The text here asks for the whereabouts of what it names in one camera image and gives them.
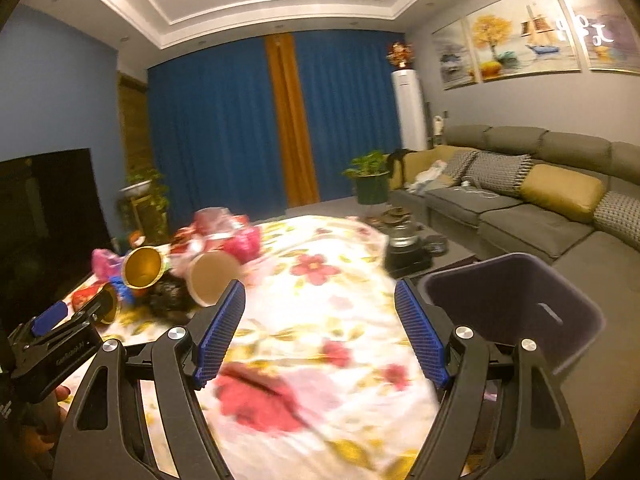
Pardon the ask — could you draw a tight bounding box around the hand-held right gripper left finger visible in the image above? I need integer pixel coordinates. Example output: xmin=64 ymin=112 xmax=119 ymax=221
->
xmin=52 ymin=277 xmax=247 ymax=480

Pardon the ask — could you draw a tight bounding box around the yellow tree sailboat painting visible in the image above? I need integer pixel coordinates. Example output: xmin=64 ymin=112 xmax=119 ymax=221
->
xmin=465 ymin=0 xmax=583 ymax=83

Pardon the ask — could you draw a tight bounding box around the floral tablecloth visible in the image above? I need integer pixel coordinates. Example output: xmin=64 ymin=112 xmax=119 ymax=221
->
xmin=60 ymin=215 xmax=481 ymax=480

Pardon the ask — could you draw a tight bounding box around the red snack packet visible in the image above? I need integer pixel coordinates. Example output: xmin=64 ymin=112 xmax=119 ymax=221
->
xmin=71 ymin=282 xmax=108 ymax=311

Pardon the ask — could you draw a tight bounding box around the grey sectional sofa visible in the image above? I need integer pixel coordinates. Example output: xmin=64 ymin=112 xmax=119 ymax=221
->
xmin=387 ymin=124 xmax=640 ymax=471

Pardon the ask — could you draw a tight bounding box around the clear pink plastic wrapper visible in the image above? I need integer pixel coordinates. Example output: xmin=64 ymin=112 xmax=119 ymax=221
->
xmin=192 ymin=207 xmax=251 ymax=241

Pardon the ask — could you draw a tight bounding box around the wide patterned grey cushion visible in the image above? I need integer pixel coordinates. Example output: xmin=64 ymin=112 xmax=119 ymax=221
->
xmin=592 ymin=191 xmax=640 ymax=248

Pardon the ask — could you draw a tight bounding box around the brown paper cup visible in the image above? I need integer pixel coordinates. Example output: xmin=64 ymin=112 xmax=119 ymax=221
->
xmin=187 ymin=252 xmax=246 ymax=307

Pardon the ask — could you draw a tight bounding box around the dark grey plastic bin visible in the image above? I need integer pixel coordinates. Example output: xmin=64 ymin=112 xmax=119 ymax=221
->
xmin=417 ymin=252 xmax=607 ymax=378

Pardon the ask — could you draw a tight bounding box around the leafy plant on stand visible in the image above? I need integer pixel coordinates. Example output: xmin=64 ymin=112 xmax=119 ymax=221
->
xmin=117 ymin=167 xmax=171 ymax=248

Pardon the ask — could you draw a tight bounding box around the blue curtain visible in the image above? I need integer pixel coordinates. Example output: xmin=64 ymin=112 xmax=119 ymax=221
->
xmin=147 ymin=37 xmax=286 ymax=233
xmin=290 ymin=27 xmax=403 ymax=206

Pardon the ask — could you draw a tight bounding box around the red gold flower ornament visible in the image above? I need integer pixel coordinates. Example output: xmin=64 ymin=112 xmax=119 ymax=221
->
xmin=387 ymin=41 xmax=416 ymax=70

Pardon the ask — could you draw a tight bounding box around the black plastic bag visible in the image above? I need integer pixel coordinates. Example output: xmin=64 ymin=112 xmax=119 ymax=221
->
xmin=147 ymin=272 xmax=196 ymax=318

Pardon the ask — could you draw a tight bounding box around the person's left hand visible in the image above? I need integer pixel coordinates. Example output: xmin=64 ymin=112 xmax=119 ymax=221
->
xmin=20 ymin=382 xmax=69 ymax=453

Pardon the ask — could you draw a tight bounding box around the white cable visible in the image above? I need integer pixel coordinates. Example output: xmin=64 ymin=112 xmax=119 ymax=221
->
xmin=450 ymin=180 xmax=501 ymax=201

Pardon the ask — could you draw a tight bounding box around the black television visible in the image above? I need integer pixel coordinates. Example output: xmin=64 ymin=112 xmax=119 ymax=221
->
xmin=0 ymin=147 xmax=113 ymax=331

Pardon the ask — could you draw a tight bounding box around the black cloth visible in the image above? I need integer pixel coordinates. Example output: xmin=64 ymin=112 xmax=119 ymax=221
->
xmin=385 ymin=149 xmax=413 ymax=173

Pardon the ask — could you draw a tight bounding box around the mustard yellow cushion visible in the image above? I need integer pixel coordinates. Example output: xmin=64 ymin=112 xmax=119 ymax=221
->
xmin=520 ymin=164 xmax=607 ymax=224

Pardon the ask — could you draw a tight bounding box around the orange curtain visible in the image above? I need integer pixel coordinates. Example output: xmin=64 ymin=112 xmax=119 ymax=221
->
xmin=264 ymin=32 xmax=321 ymax=208

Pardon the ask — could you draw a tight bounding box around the magenta foil packet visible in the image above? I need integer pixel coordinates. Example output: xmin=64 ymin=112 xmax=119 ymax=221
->
xmin=220 ymin=227 xmax=262 ymax=263

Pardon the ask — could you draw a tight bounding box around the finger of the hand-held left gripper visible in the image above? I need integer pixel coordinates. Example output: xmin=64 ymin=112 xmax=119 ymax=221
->
xmin=75 ymin=287 xmax=119 ymax=329
xmin=30 ymin=300 xmax=71 ymax=337

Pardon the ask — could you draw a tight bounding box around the glass kettle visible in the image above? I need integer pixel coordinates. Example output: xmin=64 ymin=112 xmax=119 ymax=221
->
xmin=387 ymin=219 xmax=426 ymax=253

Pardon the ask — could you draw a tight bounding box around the green potted plant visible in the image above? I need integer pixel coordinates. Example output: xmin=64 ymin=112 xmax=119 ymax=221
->
xmin=342 ymin=150 xmax=393 ymax=206

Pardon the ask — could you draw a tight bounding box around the blue foam fruit net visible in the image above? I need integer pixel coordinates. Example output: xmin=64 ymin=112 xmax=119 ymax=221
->
xmin=107 ymin=275 xmax=138 ymax=307

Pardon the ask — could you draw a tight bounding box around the white cloth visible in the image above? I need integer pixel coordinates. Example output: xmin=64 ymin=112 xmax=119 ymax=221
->
xmin=407 ymin=160 xmax=451 ymax=196

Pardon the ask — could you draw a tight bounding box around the wooden door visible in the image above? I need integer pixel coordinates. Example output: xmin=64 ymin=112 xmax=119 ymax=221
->
xmin=117 ymin=71 xmax=153 ymax=181

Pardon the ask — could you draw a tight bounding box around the small landscape painting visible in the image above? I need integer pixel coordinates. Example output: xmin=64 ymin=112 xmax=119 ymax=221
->
xmin=431 ymin=22 xmax=482 ymax=91

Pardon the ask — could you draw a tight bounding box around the small patterned grey cushion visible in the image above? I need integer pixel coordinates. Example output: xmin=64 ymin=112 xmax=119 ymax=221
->
xmin=442 ymin=149 xmax=481 ymax=181

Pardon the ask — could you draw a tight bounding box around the purple toned painting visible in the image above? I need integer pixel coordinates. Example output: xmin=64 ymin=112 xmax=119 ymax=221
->
xmin=554 ymin=0 xmax=640 ymax=75

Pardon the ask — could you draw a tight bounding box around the fringed patterned grey cushion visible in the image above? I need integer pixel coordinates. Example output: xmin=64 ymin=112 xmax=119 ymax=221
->
xmin=465 ymin=151 xmax=533 ymax=198

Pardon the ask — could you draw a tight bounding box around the gold-lined paper cup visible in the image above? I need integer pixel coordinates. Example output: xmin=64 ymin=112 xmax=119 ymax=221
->
xmin=122 ymin=246 xmax=168 ymax=291

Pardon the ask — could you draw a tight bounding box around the white standing air conditioner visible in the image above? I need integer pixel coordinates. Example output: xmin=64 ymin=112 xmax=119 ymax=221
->
xmin=391 ymin=69 xmax=428 ymax=152

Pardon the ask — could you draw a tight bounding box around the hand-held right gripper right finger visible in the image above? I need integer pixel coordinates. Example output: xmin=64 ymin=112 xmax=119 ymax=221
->
xmin=394 ymin=277 xmax=587 ymax=480

